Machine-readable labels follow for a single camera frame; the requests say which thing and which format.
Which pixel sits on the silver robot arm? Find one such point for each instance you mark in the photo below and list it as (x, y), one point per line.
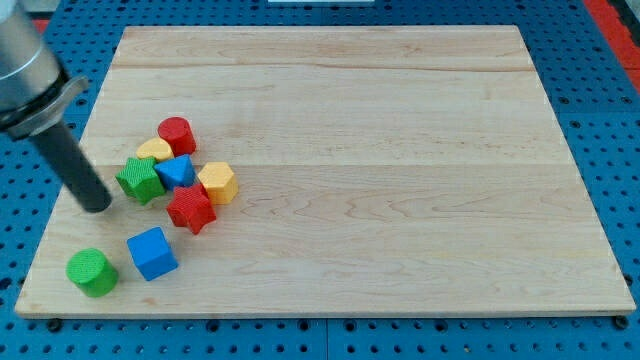
(35, 88)

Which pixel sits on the wooden board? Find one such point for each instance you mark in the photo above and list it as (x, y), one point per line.
(383, 172)

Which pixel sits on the yellow hexagon block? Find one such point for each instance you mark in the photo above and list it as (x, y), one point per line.
(219, 182)

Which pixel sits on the red star block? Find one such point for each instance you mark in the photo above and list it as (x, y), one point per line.
(190, 207)

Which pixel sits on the blue triangle block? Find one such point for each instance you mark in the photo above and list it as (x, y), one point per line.
(176, 172)

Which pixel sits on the red cylinder block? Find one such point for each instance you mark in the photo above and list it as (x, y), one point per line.
(177, 132)

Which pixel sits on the yellow heart block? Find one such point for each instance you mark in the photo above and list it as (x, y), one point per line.
(156, 148)

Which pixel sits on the green star block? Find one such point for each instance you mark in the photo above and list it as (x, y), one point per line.
(138, 179)

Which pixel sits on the blue cube block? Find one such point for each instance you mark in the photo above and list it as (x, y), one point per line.
(152, 254)

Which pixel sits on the green cylinder block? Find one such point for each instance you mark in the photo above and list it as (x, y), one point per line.
(92, 273)

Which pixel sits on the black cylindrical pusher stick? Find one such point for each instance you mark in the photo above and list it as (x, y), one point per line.
(61, 151)

